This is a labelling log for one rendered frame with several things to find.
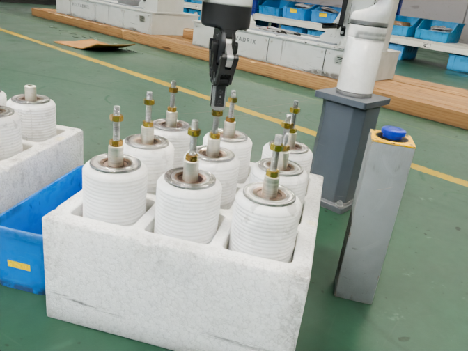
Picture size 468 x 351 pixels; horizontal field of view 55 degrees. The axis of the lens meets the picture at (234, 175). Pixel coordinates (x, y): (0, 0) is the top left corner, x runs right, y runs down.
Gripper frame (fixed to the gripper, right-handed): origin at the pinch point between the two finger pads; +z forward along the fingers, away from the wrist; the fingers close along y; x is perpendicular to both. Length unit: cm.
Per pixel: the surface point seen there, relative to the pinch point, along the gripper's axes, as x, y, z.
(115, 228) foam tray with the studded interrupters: 15.4, -12.7, 17.0
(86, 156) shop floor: 26, 63, 35
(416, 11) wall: -500, 733, -18
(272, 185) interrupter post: -5.5, -16.8, 8.1
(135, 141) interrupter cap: 12.8, 4.4, 9.7
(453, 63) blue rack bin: -316, 355, 29
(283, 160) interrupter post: -10.5, -6.1, 8.4
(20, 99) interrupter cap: 35.9, 27.7, 9.6
